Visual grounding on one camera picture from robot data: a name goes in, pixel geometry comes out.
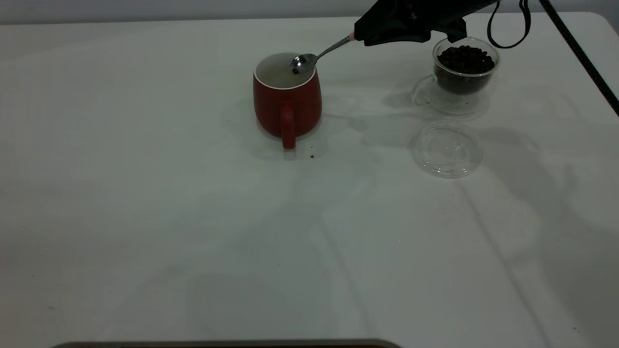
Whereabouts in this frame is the thin black looped cable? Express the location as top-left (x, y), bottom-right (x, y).
top-left (487, 0), bottom-right (532, 49)

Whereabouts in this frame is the thick black braided cable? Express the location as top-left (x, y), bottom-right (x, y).
top-left (539, 0), bottom-right (619, 116)

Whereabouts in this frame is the dark coffee beans heap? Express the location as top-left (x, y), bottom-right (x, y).
top-left (437, 45), bottom-right (495, 93)

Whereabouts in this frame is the clear round glass lid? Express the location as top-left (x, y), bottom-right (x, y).
top-left (411, 121), bottom-right (483, 178)

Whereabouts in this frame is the red ceramic mug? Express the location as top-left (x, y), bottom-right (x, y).
top-left (252, 52), bottom-right (323, 150)

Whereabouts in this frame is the clear glass cup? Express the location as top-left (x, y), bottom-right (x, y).
top-left (411, 37), bottom-right (501, 117)

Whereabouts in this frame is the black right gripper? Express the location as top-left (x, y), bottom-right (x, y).
top-left (354, 0), bottom-right (500, 47)

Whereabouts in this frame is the pink handled metal spoon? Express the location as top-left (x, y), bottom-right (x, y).
top-left (291, 33), bottom-right (357, 75)

